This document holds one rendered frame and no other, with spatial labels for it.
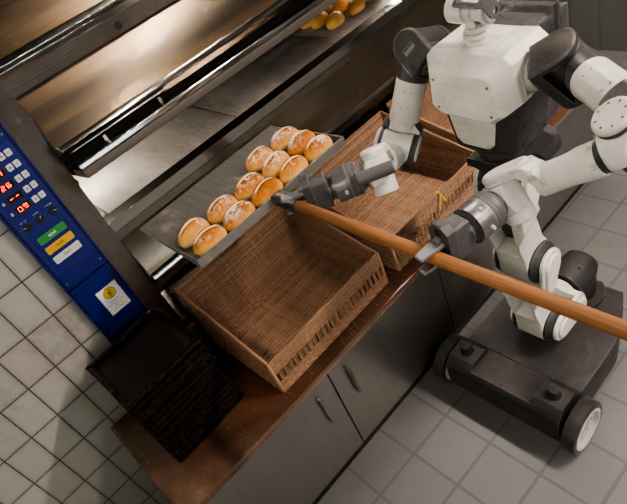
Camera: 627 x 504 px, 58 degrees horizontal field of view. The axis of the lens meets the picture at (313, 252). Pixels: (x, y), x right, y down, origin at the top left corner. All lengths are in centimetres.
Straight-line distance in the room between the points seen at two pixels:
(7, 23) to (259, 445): 136
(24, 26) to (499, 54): 119
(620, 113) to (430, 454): 153
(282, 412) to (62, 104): 112
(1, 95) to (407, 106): 109
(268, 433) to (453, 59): 120
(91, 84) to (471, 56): 106
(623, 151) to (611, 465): 135
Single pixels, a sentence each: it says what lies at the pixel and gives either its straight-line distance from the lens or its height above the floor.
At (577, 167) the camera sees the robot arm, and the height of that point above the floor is 131.
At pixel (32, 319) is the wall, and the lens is 192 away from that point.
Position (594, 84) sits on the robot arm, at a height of 139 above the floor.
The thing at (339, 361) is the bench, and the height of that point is 54.
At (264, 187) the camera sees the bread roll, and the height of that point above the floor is 125.
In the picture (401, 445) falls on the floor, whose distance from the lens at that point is 234.
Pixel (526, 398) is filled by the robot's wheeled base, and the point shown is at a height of 19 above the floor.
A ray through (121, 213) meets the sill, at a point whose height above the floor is 118.
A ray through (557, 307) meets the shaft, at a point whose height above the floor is 122.
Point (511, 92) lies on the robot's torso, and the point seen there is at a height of 132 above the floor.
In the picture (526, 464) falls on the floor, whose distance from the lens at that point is 224.
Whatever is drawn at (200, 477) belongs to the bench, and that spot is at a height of 58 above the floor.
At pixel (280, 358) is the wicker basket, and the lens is 179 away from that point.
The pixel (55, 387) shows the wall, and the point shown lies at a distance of 205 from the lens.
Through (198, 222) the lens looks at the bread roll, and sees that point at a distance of 152.
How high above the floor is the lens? 200
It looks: 38 degrees down
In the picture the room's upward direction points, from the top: 25 degrees counter-clockwise
